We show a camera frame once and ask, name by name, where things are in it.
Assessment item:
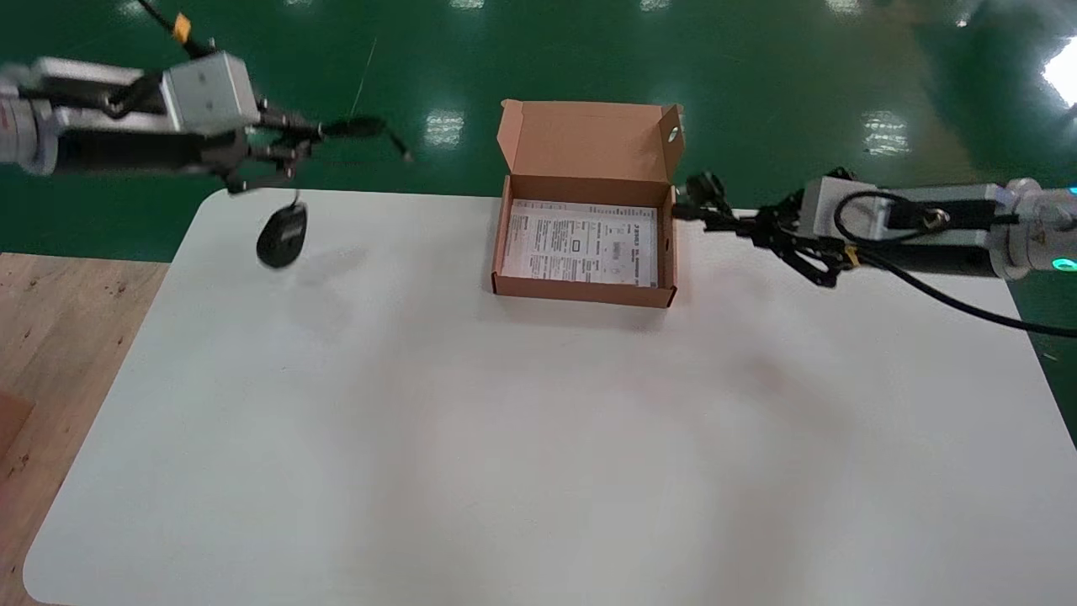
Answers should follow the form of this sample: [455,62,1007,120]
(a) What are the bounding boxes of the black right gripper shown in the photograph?
[684,196,1004,290]

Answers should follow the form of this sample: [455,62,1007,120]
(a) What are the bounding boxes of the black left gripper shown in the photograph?
[200,104,325,196]

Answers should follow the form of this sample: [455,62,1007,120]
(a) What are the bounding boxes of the black wired computer mouse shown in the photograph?
[255,114,415,271]

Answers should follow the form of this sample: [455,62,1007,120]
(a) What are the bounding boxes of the brown cardboard storage box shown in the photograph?
[491,98,686,309]

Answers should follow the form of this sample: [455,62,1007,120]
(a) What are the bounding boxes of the white printed instruction sheet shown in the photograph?
[501,199,660,289]

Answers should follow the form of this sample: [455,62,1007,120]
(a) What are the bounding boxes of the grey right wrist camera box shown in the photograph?
[798,175,894,242]

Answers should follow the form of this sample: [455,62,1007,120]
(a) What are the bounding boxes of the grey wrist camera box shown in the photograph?
[798,175,894,242]
[162,50,262,137]

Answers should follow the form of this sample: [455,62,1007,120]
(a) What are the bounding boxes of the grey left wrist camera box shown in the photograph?
[162,50,262,137]

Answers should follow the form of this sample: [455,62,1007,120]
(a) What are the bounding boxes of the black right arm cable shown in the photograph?
[832,189,1077,339]

